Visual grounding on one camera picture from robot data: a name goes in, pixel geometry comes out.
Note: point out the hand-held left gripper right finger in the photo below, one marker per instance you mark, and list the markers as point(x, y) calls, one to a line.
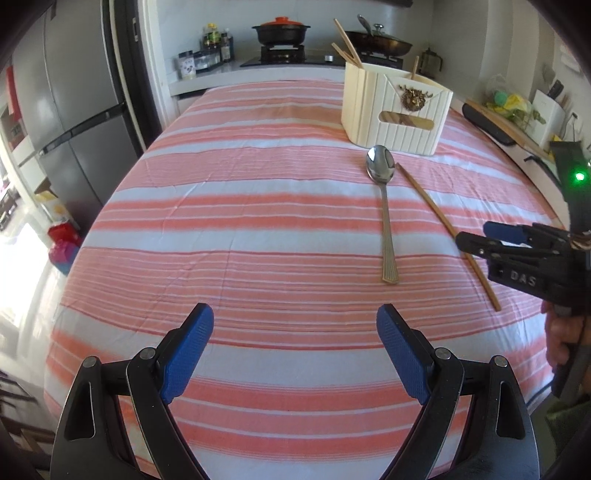
point(401, 350)

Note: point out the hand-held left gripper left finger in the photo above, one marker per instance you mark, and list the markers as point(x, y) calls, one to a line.
point(189, 350)

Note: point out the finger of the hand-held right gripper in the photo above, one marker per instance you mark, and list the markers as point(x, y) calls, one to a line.
point(471, 242)
point(503, 230)

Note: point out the long metal spoon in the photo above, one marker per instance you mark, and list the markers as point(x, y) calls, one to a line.
point(379, 161)

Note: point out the white ribbed utensil holder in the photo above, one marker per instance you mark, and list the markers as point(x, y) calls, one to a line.
point(364, 106)

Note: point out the person's right hand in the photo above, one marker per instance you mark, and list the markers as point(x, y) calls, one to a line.
point(558, 339)

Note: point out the wooden cutting board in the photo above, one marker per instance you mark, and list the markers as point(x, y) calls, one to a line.
point(521, 136)

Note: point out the black tray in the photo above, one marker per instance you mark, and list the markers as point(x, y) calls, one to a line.
point(485, 122)

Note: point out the white knife block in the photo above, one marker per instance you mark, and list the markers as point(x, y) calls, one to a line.
point(547, 113)

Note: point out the yellow green plastic bag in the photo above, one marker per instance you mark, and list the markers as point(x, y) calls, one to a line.
point(508, 101)

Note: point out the pink white striped cloth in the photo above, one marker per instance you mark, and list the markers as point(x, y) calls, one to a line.
point(254, 230)

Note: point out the red and pink container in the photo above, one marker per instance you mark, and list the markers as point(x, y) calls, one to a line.
point(62, 244)

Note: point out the glass mug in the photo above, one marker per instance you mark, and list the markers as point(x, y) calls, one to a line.
point(431, 64)

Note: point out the frying pan with glass lid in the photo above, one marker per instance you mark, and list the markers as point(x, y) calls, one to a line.
point(388, 45)

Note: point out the grey refrigerator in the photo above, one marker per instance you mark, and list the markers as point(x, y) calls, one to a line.
point(78, 115)

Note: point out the black gas cooktop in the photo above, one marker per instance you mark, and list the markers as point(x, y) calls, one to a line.
point(281, 57)

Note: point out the black pot with red lid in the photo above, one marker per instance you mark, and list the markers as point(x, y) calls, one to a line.
point(281, 34)

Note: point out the white lidded spice jar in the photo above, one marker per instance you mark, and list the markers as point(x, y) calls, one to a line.
point(187, 69)

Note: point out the clear plastic container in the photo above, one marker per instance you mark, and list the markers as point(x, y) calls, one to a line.
point(205, 60)

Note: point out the dark sauce bottle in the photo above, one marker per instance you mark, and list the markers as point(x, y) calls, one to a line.
point(225, 46)

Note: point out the yellow capped bottle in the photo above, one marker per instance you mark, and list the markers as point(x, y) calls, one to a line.
point(211, 39)

